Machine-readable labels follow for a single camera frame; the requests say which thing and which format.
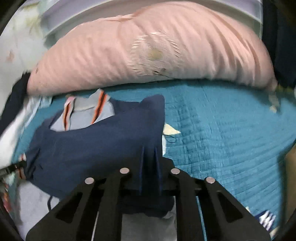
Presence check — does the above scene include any white sheet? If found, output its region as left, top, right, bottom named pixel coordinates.
left=1, top=96, right=52, bottom=168

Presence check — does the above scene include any teal quilted bedspread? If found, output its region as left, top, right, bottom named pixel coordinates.
left=11, top=78, right=296, bottom=241

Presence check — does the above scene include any white bed frame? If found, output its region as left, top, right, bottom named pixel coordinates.
left=38, top=0, right=263, bottom=39

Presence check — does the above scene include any pink pillow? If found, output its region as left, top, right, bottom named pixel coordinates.
left=27, top=1, right=278, bottom=96

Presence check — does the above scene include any dark navy fleece garment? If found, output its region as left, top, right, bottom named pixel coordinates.
left=0, top=72, right=31, bottom=135

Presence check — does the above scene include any navy grey polo shirt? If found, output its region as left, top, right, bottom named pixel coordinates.
left=24, top=94, right=174, bottom=217

